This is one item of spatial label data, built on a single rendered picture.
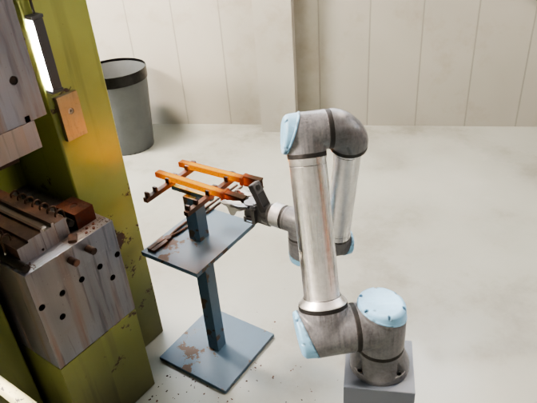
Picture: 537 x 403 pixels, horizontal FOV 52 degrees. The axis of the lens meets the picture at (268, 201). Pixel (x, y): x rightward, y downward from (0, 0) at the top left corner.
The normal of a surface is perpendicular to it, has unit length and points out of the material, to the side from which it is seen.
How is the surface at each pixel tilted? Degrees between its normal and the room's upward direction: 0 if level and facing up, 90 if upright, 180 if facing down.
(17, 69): 90
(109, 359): 90
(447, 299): 0
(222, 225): 0
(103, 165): 90
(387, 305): 5
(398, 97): 90
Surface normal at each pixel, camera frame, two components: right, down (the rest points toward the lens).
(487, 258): -0.07, -0.84
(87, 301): 0.82, 0.25
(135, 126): 0.58, 0.46
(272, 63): -0.17, 0.54
